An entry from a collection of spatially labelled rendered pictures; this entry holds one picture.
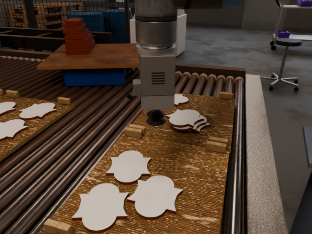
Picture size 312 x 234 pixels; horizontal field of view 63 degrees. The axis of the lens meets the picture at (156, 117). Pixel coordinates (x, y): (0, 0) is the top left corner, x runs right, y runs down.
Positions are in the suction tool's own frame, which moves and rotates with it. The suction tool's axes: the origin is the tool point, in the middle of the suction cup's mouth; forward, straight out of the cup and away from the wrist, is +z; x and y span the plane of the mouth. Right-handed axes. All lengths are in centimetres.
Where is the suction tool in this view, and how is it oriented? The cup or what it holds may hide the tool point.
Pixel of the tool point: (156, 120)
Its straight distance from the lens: 55.3
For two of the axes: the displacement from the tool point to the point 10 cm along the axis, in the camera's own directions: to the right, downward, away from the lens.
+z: 0.0, 8.9, 4.6
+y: 1.0, 4.6, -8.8
